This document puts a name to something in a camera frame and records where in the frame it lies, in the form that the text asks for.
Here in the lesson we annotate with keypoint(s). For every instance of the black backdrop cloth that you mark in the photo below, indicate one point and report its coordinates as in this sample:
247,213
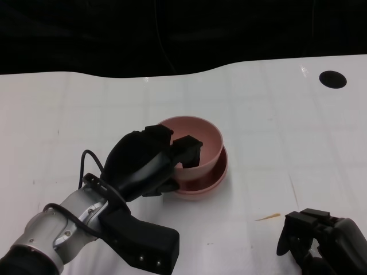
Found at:
86,34

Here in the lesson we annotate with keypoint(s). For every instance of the pink plastic bowl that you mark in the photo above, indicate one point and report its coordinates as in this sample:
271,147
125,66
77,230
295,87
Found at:
209,140
219,169
195,197

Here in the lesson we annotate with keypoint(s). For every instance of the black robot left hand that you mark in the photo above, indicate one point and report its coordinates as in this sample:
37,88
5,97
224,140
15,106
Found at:
137,163

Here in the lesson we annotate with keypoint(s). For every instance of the black round table grommet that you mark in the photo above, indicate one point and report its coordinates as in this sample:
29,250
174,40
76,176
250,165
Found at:
332,79

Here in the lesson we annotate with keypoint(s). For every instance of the orange sliver mark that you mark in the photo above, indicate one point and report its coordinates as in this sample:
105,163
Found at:
269,216

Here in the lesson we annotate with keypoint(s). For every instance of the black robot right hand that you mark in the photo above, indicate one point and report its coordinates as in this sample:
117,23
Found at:
338,246

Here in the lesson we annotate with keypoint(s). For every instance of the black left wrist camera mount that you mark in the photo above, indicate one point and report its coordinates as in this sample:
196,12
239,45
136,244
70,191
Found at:
143,243

